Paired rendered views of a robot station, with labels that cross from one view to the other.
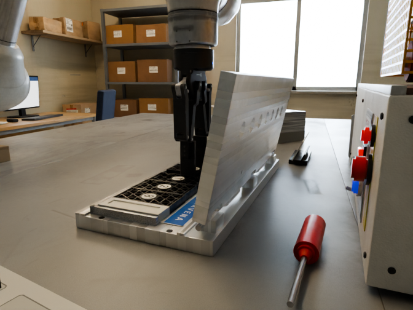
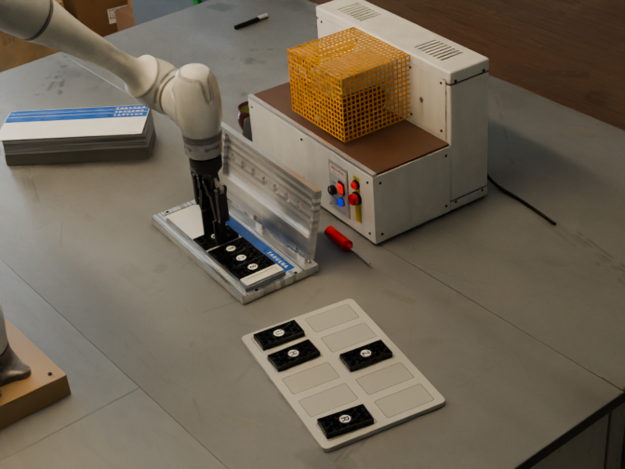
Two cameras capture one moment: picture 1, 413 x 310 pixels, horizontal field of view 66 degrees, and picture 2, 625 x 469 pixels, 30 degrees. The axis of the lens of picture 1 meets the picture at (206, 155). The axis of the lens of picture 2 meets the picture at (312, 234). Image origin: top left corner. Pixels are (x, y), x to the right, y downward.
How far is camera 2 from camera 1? 2.43 m
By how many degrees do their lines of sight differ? 53
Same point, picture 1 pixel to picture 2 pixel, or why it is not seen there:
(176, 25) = (206, 148)
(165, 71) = not seen: outside the picture
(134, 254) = (293, 291)
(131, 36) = not seen: outside the picture
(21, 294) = (305, 318)
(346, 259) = (355, 239)
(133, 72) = not seen: outside the picture
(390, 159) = (376, 197)
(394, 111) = (375, 182)
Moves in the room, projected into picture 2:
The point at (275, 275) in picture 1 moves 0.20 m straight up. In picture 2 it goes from (347, 261) to (342, 187)
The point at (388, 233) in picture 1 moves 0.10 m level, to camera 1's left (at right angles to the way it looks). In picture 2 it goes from (378, 221) to (356, 243)
